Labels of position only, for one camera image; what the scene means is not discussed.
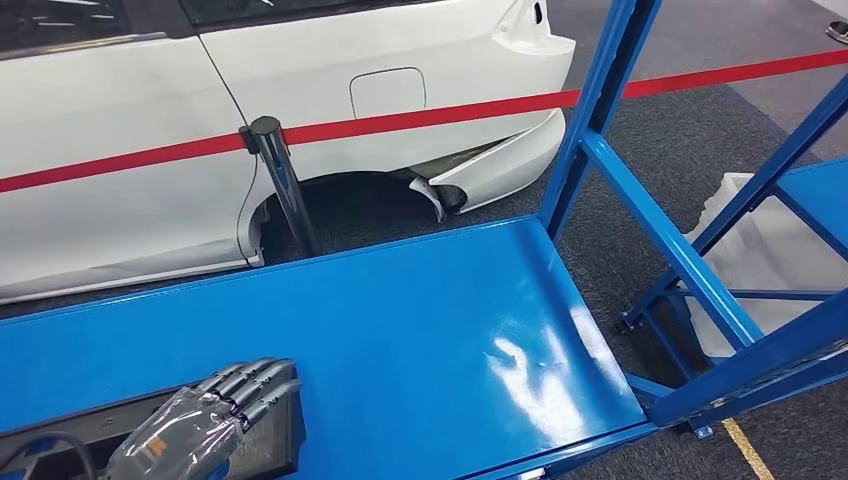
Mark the black stanchion post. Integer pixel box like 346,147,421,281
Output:
238,115,323,260

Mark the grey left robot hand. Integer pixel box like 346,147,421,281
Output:
105,357,303,480

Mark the white plastic crate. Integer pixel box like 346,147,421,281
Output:
685,172,848,359

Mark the white car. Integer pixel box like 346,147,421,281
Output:
0,0,578,306

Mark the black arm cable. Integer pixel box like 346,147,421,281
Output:
0,430,99,480

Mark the blue metal shelf rack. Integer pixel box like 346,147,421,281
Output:
614,74,848,382
0,0,848,480

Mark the black plastic bracket part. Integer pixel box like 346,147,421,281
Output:
0,380,307,480

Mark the red barrier belt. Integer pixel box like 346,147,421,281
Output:
0,49,848,195

